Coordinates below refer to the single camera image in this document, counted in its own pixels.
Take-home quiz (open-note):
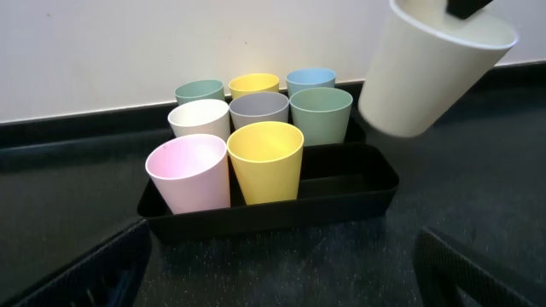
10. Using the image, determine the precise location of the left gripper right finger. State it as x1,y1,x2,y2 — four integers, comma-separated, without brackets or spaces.
412,225,546,307

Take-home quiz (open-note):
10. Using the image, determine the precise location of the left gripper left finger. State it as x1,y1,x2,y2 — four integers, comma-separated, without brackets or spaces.
0,217,153,307

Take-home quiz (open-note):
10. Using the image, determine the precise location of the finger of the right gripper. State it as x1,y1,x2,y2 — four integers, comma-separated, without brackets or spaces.
445,0,496,20

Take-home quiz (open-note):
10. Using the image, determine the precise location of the white cup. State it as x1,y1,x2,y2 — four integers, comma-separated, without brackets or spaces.
167,98,232,143
357,0,520,139

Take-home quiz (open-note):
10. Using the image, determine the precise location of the yellow cup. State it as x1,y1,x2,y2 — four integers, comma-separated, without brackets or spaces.
228,72,281,101
226,120,305,206

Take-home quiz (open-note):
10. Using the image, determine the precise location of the black tray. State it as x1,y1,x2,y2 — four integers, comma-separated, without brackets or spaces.
136,101,401,245

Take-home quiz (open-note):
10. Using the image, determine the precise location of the pink cup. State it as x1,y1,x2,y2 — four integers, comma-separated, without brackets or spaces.
144,133,232,216

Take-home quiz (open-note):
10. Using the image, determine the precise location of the blue cup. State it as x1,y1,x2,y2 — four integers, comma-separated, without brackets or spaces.
285,67,337,98

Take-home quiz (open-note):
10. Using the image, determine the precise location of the green cup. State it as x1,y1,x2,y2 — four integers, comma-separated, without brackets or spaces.
173,78,226,107
288,86,354,148

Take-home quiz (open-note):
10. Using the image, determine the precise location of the grey cup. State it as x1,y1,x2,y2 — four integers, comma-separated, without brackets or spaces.
229,91,291,131

